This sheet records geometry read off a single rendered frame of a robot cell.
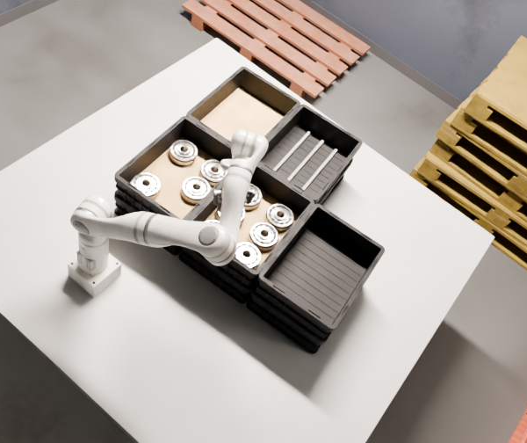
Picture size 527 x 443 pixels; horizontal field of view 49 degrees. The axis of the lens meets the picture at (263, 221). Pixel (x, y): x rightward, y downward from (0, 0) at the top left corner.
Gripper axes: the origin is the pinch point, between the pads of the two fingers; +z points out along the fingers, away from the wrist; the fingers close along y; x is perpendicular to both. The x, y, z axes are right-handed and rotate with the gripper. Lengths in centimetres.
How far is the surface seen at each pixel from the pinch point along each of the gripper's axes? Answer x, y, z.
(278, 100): 61, 34, 12
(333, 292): -25.4, 35.9, 17.6
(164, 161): 33.9, -16.0, 17.5
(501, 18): 151, 201, 29
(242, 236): -1.0, 7.8, 17.5
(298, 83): 154, 88, 90
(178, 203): 14.4, -13.1, 17.5
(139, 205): 12.9, -27.3, 15.6
